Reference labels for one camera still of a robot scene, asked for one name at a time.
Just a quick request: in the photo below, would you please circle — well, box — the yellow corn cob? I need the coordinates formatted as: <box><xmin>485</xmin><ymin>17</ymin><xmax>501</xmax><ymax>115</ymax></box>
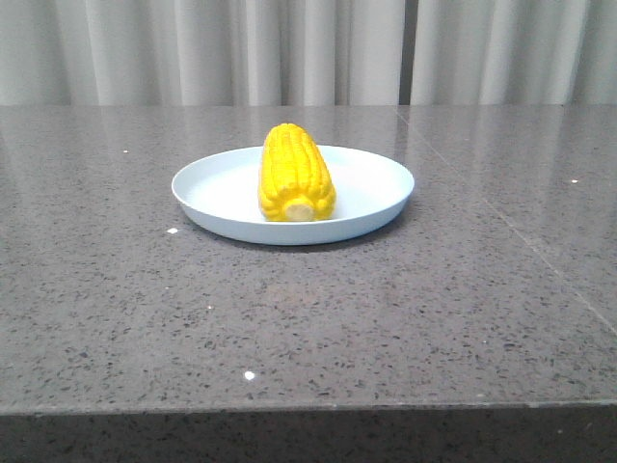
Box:
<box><xmin>258</xmin><ymin>123</ymin><xmax>336</xmax><ymax>222</ymax></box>

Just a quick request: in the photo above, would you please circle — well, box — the light blue round plate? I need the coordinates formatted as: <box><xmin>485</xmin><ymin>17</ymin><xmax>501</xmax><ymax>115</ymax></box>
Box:
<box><xmin>172</xmin><ymin>146</ymin><xmax>415</xmax><ymax>246</ymax></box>

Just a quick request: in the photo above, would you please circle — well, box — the white curtain right panel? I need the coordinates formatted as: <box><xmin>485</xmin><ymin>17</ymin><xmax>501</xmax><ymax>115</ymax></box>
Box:
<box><xmin>411</xmin><ymin>1</ymin><xmax>616</xmax><ymax>105</ymax></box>

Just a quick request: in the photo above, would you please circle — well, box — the white curtain panel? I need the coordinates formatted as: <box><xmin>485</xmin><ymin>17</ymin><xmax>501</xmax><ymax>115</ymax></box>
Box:
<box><xmin>1</xmin><ymin>1</ymin><xmax>406</xmax><ymax>106</ymax></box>
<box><xmin>411</xmin><ymin>1</ymin><xmax>616</xmax><ymax>105</ymax></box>

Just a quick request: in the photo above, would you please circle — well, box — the white curtain left panel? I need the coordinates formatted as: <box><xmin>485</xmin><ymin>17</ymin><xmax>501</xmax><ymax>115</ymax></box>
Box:
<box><xmin>1</xmin><ymin>1</ymin><xmax>406</xmax><ymax>106</ymax></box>

